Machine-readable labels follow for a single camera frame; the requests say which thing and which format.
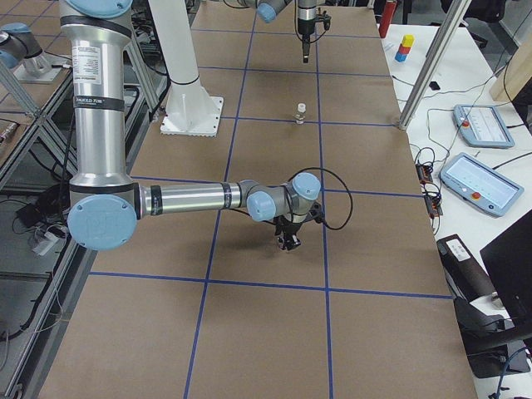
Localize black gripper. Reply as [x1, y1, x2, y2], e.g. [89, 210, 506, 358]
[273, 215, 308, 250]
[296, 17, 315, 63]

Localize white PPR pipe fitting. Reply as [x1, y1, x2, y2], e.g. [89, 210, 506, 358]
[294, 103, 307, 125]

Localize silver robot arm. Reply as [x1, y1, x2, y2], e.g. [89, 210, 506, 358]
[224, 0, 328, 64]
[59, 1, 324, 251]

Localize red cylinder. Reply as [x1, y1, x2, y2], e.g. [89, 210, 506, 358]
[378, 0, 397, 38]

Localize stacked colour blocks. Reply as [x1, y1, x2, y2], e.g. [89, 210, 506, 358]
[394, 34, 415, 62]

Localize small black object on table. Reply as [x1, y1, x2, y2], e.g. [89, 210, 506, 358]
[429, 81, 441, 91]

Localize orange circuit board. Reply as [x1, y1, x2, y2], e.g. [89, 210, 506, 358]
[416, 163, 443, 219]

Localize black box with label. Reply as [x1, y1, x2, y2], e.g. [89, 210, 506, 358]
[436, 234, 495, 302]

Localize far teach pendant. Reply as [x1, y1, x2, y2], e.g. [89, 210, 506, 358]
[453, 104, 515, 149]

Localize teach pendant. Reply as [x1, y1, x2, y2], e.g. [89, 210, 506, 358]
[440, 152, 525, 217]
[453, 104, 515, 149]

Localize near teach pendant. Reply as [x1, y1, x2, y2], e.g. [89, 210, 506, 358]
[440, 152, 525, 217]

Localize black monitor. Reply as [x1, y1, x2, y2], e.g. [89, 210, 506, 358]
[480, 211, 531, 322]

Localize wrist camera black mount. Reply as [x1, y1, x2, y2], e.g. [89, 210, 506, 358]
[309, 202, 325, 224]
[315, 8, 331, 32]

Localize white pedestal column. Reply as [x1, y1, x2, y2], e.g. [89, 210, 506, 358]
[149, 0, 224, 137]

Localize aluminium frame post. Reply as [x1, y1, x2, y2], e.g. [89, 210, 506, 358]
[397, 0, 471, 131]

